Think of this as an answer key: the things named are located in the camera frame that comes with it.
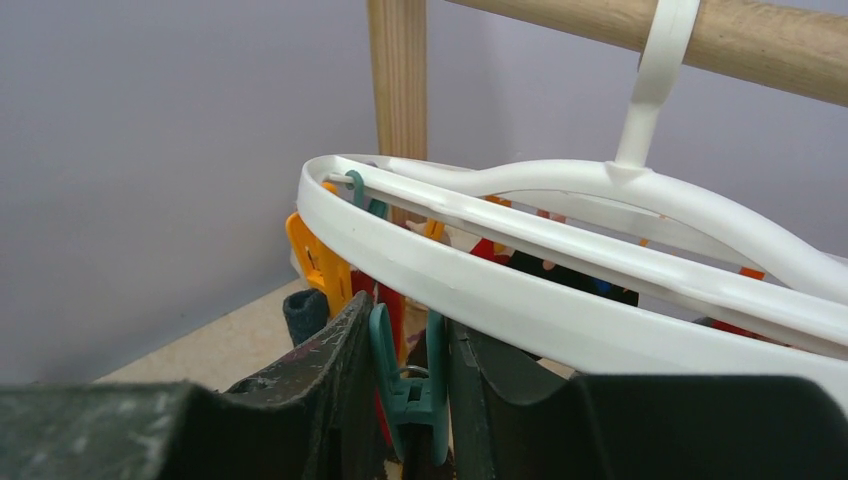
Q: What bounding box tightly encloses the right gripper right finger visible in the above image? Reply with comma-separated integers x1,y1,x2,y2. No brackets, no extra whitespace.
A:
447,322,847,479

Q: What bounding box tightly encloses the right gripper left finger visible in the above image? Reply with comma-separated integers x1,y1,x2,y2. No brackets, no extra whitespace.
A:
1,293,375,479

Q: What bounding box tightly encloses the teal plastic clothespin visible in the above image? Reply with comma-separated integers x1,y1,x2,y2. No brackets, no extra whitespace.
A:
368,304,450,466

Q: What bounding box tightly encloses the wooden hanger rack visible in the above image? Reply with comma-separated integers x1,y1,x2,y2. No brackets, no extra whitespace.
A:
366,0,848,230

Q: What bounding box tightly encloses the white round clip hanger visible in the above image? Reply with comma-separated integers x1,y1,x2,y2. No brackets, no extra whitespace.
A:
297,1,847,406

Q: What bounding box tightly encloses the dark navy sock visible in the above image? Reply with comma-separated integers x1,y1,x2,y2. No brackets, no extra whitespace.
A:
282,288,330,347

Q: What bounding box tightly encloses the plain red sock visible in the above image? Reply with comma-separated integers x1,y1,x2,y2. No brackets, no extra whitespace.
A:
350,270,408,450

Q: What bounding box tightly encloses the orange plastic clothespin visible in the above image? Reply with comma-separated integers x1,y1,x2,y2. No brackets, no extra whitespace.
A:
285,209,353,317

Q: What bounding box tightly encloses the grey black sock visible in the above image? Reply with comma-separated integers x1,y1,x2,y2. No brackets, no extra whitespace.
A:
505,251,639,307

